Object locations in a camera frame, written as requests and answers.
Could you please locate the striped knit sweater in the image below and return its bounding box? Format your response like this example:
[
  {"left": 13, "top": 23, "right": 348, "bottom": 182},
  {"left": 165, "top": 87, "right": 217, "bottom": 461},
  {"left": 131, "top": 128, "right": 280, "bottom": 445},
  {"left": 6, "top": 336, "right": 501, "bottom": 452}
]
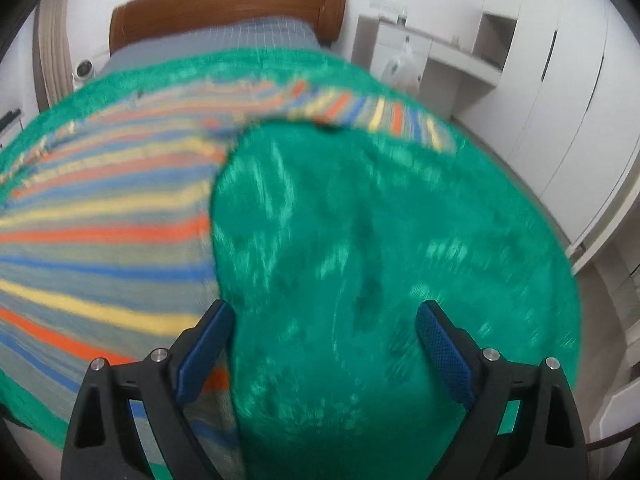
[{"left": 1, "top": 80, "right": 458, "bottom": 479}]

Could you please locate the green satin bedspread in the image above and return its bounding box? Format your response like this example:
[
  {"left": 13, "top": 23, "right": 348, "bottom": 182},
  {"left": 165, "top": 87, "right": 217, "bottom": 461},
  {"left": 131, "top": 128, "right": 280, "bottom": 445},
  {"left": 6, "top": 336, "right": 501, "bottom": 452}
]
[{"left": 1, "top": 49, "right": 580, "bottom": 479}]

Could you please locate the white wardrobe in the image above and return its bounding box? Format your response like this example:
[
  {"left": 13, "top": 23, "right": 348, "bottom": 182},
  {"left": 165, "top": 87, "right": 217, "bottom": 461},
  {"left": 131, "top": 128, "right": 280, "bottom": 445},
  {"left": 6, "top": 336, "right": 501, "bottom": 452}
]
[{"left": 454, "top": 0, "right": 639, "bottom": 248}]

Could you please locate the white desk shelf unit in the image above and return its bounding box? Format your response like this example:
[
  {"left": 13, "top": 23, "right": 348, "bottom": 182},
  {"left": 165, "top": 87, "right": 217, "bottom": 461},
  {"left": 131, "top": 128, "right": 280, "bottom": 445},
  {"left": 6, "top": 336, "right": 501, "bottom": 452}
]
[{"left": 352, "top": 15, "right": 514, "bottom": 118}]

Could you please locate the white plastic bag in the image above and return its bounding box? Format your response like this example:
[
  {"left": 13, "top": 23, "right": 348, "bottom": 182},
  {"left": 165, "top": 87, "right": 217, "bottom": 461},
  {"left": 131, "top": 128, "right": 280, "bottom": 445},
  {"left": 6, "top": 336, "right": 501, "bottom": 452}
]
[{"left": 381, "top": 38, "right": 422, "bottom": 98}]

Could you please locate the beige curtain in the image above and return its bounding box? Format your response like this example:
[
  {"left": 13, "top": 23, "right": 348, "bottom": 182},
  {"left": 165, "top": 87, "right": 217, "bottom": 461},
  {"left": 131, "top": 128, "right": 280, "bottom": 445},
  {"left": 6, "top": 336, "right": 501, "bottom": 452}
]
[{"left": 32, "top": 0, "right": 73, "bottom": 113}]

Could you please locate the grey checked mattress sheet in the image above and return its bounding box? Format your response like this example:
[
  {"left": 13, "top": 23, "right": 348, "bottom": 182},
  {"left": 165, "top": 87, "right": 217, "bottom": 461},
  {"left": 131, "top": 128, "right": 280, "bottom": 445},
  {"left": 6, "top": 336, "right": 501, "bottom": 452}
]
[{"left": 99, "top": 16, "right": 322, "bottom": 77}]

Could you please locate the wooden headboard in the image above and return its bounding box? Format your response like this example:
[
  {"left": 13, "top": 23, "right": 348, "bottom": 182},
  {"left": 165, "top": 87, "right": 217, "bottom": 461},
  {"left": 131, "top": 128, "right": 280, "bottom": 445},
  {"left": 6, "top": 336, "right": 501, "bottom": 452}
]
[{"left": 108, "top": 0, "right": 346, "bottom": 54}]

